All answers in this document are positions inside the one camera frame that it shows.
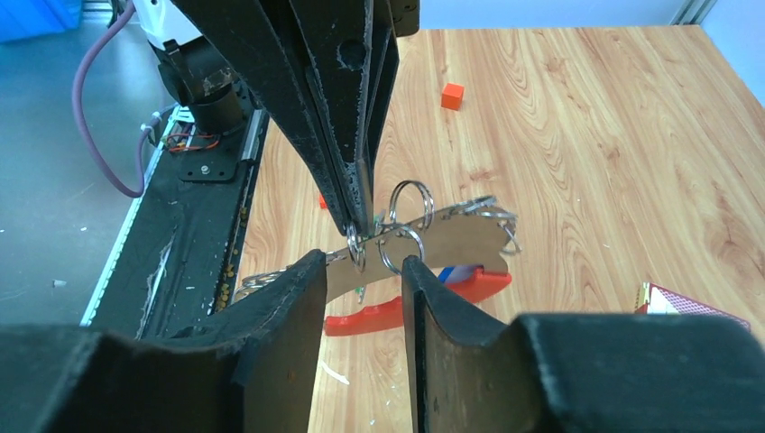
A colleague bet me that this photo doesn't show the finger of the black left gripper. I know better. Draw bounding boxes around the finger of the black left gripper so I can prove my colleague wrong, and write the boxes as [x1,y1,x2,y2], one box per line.
[290,1,398,234]
[173,1,352,235]

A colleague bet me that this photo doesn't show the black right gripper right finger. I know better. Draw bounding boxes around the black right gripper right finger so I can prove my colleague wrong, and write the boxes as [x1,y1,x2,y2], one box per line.
[401,256,764,432]

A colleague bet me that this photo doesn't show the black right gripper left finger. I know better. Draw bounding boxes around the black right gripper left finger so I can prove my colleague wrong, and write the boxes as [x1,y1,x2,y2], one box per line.
[1,250,327,432]

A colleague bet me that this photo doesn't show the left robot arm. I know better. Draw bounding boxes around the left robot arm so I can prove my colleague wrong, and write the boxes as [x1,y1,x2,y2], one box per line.
[134,0,419,236]

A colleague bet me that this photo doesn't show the small orange object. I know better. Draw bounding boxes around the small orange object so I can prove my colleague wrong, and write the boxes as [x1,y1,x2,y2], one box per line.
[440,82,465,111]

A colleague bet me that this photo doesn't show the playing card box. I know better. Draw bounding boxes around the playing card box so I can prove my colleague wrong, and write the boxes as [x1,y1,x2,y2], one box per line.
[634,281,751,330]

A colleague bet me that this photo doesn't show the blue key tag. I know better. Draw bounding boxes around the blue key tag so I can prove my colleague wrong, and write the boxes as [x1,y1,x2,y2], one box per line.
[438,265,481,284]

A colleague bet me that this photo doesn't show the blue plastic bin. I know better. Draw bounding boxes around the blue plastic bin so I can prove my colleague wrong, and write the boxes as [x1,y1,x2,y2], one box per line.
[1,0,83,42]

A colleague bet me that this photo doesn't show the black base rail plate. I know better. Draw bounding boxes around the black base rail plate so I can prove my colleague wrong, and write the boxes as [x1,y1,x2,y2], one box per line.
[79,110,269,339]

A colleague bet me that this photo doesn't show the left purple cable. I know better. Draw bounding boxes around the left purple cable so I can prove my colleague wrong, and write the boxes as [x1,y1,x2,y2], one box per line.
[71,0,161,199]

